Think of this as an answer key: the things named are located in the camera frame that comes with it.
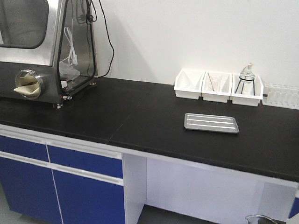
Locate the silver metal tray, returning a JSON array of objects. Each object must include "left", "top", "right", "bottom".
[{"left": 184, "top": 113, "right": 239, "bottom": 134}]

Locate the left white plastic bin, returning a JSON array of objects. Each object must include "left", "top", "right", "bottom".
[{"left": 174, "top": 69, "right": 205, "bottom": 100}]

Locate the white plastic bin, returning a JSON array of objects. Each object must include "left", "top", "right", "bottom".
[
  {"left": 201, "top": 71, "right": 232, "bottom": 103},
  {"left": 174, "top": 69, "right": 205, "bottom": 100},
  {"left": 230, "top": 74, "right": 263, "bottom": 107}
]

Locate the blue right drawer front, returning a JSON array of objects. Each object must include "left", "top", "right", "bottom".
[{"left": 48, "top": 146, "right": 123, "bottom": 178}]

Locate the blue drawer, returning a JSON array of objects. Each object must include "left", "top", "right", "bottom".
[
  {"left": 48, "top": 146, "right": 123, "bottom": 178},
  {"left": 0, "top": 136, "right": 49, "bottom": 161}
]

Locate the middle white plastic bin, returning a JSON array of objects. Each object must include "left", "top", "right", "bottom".
[{"left": 201, "top": 71, "right": 232, "bottom": 103}]

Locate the black metal tripod stand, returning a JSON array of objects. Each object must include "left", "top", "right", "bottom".
[{"left": 235, "top": 78, "right": 256, "bottom": 96}]

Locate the right white plastic bin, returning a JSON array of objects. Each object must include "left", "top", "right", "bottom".
[{"left": 230, "top": 74, "right": 263, "bottom": 107}]

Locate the round glass flask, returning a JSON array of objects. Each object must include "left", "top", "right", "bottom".
[{"left": 239, "top": 63, "right": 255, "bottom": 83}]

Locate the blue right cabinet door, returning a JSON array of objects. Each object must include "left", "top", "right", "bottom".
[{"left": 53, "top": 170, "right": 126, "bottom": 224}]

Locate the stainless steel glove box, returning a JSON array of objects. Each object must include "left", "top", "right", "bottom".
[{"left": 0, "top": 0, "right": 97, "bottom": 108}]

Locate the beige glove port sleeve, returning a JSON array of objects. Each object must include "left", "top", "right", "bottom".
[{"left": 14, "top": 70, "right": 41, "bottom": 99}]

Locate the white test tube rack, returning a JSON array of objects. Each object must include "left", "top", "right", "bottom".
[{"left": 262, "top": 82, "right": 299, "bottom": 110}]

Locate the blue left drawer front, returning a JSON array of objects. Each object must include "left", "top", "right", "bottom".
[{"left": 0, "top": 136, "right": 49, "bottom": 161}]

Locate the white cable inside chamber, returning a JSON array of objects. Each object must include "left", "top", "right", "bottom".
[{"left": 63, "top": 27, "right": 79, "bottom": 66}]

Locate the black power cable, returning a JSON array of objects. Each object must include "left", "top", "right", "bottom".
[{"left": 85, "top": 0, "right": 115, "bottom": 79}]

